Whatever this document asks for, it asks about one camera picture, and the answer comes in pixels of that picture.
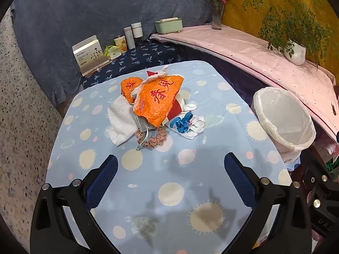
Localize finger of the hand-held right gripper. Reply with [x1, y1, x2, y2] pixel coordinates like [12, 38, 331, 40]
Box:
[300, 150, 339, 209]

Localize white twisted tissue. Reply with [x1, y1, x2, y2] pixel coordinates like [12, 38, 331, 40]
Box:
[131, 66, 170, 98]

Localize pink dotted cloth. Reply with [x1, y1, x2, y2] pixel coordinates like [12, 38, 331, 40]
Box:
[150, 24, 339, 135]

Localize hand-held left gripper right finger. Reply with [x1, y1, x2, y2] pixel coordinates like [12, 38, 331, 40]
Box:
[224, 152, 313, 254]

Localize tall white bottle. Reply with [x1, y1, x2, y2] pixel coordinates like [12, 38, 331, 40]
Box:
[123, 27, 135, 49]

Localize large orange plastic bag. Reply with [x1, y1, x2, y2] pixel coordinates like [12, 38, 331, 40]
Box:
[132, 75, 184, 127]

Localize small green packet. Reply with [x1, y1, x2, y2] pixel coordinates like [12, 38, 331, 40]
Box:
[103, 45, 122, 60]

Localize large white crumpled tissue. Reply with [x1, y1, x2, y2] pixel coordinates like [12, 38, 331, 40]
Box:
[183, 114, 206, 139]

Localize white floral gift box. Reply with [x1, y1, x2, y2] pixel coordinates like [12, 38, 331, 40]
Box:
[72, 35, 110, 77]

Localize small orange plastic bag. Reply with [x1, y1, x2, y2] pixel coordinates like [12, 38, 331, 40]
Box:
[121, 77, 143, 104]

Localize green plant in white pot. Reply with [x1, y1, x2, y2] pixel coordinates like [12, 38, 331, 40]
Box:
[242, 0, 334, 70]

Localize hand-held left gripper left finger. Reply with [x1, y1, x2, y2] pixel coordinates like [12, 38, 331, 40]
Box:
[30, 154, 119, 254]

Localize light blue planet-print tablecloth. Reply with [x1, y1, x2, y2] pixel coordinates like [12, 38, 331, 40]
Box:
[45, 60, 293, 254]

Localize navy leaf-print cloth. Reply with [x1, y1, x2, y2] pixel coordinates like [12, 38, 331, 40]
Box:
[82, 41, 191, 89]

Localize cream tin with orange print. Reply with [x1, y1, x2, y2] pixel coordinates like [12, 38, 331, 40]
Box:
[114, 35, 127, 52]

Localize grey cloth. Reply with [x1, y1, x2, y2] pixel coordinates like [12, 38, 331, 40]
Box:
[134, 116, 152, 133]

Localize white cylindrical jar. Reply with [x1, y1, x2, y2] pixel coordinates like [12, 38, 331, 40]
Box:
[131, 22, 144, 39]

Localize white trash bin with liner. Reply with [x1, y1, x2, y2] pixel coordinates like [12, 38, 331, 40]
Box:
[253, 87, 317, 164]

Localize pale green tissue box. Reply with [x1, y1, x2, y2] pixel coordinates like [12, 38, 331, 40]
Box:
[155, 17, 183, 34]

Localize glass vase with pink flowers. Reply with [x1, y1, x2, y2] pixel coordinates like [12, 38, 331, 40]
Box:
[201, 0, 231, 30]

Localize white paper towel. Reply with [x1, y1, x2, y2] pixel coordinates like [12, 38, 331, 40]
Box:
[106, 95, 138, 146]

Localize blue-grey blanket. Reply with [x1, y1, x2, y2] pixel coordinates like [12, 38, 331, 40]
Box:
[11, 0, 225, 112]

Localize floral scrunchie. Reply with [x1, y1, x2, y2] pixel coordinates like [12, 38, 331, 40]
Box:
[135, 127, 168, 150]

